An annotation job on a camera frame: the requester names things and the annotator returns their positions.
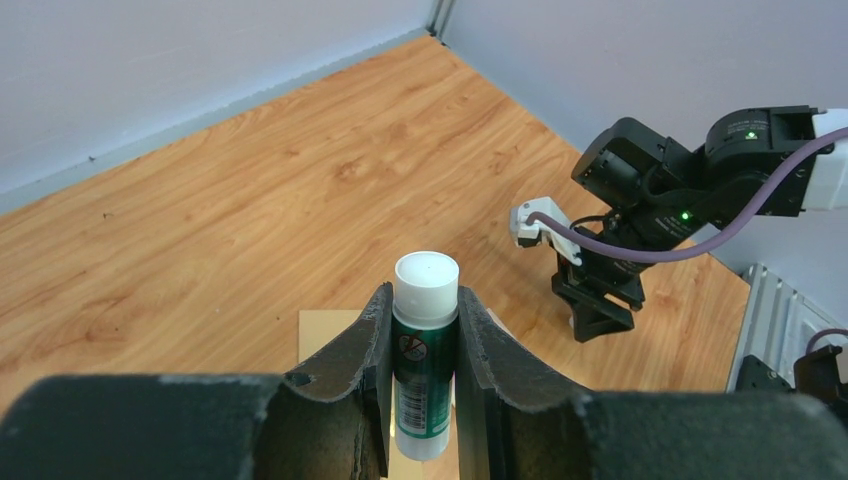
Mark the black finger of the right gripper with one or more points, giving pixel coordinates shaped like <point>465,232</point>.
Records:
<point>605,319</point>
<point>583,308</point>

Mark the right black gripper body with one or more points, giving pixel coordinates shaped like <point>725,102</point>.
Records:
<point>596,278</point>

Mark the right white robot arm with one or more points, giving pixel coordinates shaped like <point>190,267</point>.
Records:
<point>659,194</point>

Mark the tan kraft envelope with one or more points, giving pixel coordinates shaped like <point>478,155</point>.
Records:
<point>316,329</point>

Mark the white green glue stick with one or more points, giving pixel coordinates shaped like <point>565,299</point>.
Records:
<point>424,350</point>

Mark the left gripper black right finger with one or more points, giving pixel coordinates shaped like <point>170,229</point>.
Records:
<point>518,418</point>

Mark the aluminium frame rail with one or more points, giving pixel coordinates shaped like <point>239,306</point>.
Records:
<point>779,324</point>

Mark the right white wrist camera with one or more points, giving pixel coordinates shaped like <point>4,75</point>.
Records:
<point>526,235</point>

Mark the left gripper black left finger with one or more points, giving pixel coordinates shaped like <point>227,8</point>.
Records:
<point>327,418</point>

